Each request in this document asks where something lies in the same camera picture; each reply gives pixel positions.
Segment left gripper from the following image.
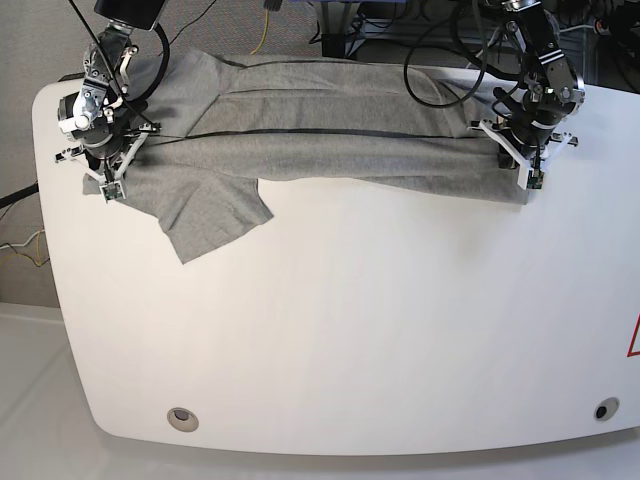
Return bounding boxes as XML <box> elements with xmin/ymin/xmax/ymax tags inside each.
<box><xmin>468</xmin><ymin>117</ymin><xmax>578</xmax><ymax>175</ymax></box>

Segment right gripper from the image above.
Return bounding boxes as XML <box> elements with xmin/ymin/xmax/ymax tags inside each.
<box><xmin>54</xmin><ymin>121</ymin><xmax>160</xmax><ymax>188</ymax></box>

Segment grey T-shirt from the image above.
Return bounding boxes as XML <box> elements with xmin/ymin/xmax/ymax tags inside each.
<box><xmin>81</xmin><ymin>47</ymin><xmax>536</xmax><ymax>266</ymax></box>

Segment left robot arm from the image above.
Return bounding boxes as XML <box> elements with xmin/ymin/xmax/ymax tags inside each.
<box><xmin>403</xmin><ymin>1</ymin><xmax>586</xmax><ymax>189</ymax></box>

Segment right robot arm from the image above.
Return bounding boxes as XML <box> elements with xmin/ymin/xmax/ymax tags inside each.
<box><xmin>55</xmin><ymin>1</ymin><xmax>170</xmax><ymax>201</ymax></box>

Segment black bar behind table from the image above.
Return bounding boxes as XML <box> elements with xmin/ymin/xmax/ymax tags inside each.
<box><xmin>58</xmin><ymin>73</ymin><xmax>84</xmax><ymax>82</ymax></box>

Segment red triangle sticker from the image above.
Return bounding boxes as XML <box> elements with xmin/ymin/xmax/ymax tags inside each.
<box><xmin>627</xmin><ymin>316</ymin><xmax>640</xmax><ymax>358</ymax></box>

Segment grey table grommet hole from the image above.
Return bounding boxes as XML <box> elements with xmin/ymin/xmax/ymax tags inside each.
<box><xmin>167</xmin><ymin>407</ymin><xmax>199</xmax><ymax>433</ymax></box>

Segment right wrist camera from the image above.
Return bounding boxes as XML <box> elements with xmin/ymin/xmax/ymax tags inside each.
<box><xmin>99</xmin><ymin>180</ymin><xmax>126</xmax><ymax>203</ymax></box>

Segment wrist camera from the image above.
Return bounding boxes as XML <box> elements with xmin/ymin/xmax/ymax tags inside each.
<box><xmin>517</xmin><ymin>165</ymin><xmax>545</xmax><ymax>190</ymax></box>
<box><xmin>99</xmin><ymin>180</ymin><xmax>126</xmax><ymax>203</ymax></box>

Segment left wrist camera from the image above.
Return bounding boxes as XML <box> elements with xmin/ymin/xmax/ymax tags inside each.
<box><xmin>517</xmin><ymin>165</ymin><xmax>545</xmax><ymax>190</ymax></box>

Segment white and yellow floor cables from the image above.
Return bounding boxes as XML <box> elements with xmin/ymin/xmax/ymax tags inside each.
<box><xmin>0</xmin><ymin>229</ymin><xmax>49</xmax><ymax>269</ymax></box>

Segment aluminium frame rail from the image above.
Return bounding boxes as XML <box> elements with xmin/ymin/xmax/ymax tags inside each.
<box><xmin>344</xmin><ymin>22</ymin><xmax>496</xmax><ymax>56</ymax></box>

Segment white cable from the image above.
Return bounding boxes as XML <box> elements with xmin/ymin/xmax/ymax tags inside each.
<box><xmin>557</xmin><ymin>19</ymin><xmax>599</xmax><ymax>39</ymax></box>

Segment black table leg post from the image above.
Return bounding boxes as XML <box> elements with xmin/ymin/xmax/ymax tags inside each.
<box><xmin>321</xmin><ymin>32</ymin><xmax>347</xmax><ymax>59</ymax></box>

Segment yellow cable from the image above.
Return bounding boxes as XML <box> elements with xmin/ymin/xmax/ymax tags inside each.
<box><xmin>249</xmin><ymin>8</ymin><xmax>271</xmax><ymax>56</ymax></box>

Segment black table mount hole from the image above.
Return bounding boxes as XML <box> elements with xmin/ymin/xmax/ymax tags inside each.
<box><xmin>594</xmin><ymin>397</ymin><xmax>620</xmax><ymax>422</ymax></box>

